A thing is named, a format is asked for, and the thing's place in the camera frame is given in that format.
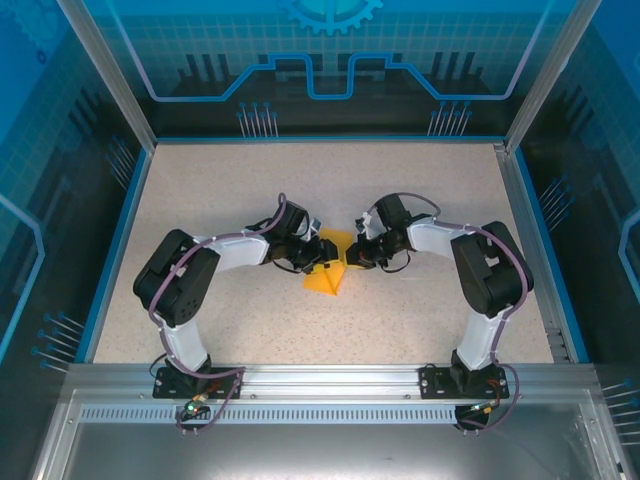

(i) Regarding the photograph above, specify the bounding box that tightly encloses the yellow paper sheet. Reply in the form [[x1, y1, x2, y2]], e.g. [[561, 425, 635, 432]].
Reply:
[[301, 227, 369, 297]]

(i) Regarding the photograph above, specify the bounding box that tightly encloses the blue table border strip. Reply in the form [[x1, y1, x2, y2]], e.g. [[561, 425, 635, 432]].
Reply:
[[514, 148, 591, 364], [82, 147, 154, 365]]

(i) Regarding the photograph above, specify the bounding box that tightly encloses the grey metal tray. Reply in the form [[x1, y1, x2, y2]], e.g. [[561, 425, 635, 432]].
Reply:
[[29, 389, 629, 480]]

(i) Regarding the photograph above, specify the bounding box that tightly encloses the blue printed side panel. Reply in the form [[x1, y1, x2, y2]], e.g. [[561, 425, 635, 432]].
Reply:
[[514, 0, 640, 451], [0, 0, 151, 480]]

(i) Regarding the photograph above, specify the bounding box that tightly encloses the blue printed back panel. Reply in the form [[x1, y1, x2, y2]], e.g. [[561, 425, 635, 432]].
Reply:
[[82, 0, 566, 139]]

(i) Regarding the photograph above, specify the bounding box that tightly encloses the aluminium mounting rail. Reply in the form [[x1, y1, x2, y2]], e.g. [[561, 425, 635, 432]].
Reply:
[[64, 363, 599, 401]]

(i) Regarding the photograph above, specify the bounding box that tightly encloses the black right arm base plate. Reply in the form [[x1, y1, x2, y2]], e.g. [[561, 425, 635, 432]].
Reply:
[[418, 364, 511, 400]]

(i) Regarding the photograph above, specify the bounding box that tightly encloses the aluminium side rail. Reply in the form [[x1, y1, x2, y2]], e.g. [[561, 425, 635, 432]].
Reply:
[[492, 142, 576, 365]]

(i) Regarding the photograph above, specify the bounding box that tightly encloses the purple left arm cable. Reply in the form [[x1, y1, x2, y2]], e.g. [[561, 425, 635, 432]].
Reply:
[[148, 192, 289, 435]]

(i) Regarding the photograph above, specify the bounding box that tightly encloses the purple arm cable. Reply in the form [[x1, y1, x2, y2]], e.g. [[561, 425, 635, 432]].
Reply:
[[148, 192, 289, 435], [367, 192, 535, 437]]

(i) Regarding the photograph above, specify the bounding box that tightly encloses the slotted aluminium cable duct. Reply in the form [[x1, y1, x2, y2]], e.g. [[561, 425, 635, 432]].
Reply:
[[79, 405, 569, 426]]

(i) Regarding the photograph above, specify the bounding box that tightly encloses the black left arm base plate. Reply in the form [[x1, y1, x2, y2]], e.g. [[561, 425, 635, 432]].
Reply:
[[152, 364, 245, 400]]

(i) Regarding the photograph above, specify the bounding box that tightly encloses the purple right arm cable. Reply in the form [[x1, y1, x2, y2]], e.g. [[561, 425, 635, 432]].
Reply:
[[367, 192, 535, 437]]

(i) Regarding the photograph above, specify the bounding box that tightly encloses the aluminium frame post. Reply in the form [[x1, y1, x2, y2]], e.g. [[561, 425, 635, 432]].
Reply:
[[55, 0, 157, 151], [503, 0, 597, 152]]

